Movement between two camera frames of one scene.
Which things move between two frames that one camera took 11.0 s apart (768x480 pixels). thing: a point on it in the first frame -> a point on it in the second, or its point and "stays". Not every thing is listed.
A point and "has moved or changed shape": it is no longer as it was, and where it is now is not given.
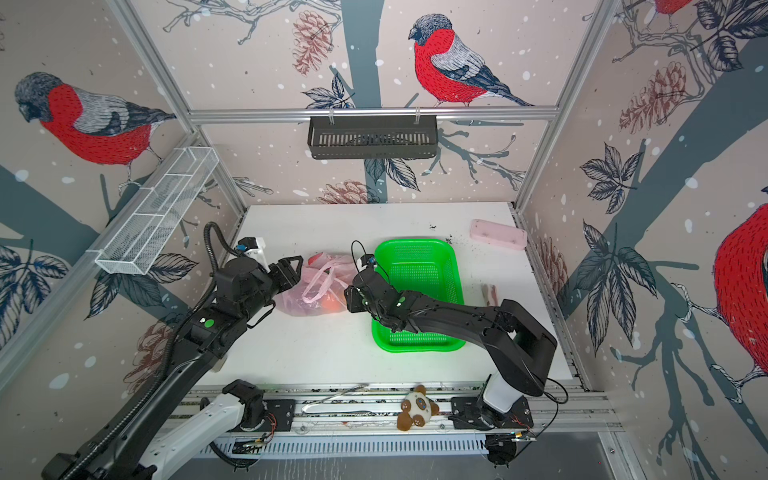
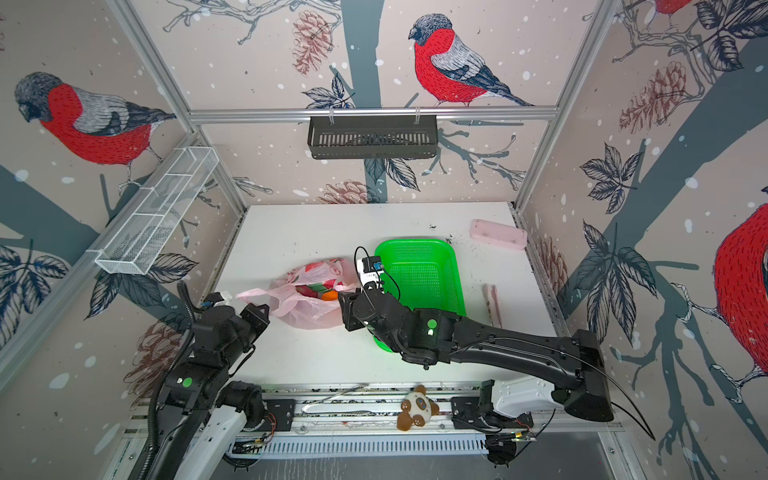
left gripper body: x=266 y=291 -> x=249 y=327
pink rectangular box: x=498 y=233 stays
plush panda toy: x=417 y=409 stays
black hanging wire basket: x=372 y=137 stays
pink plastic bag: x=321 y=287 has moved or changed shape
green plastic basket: x=428 y=266 stays
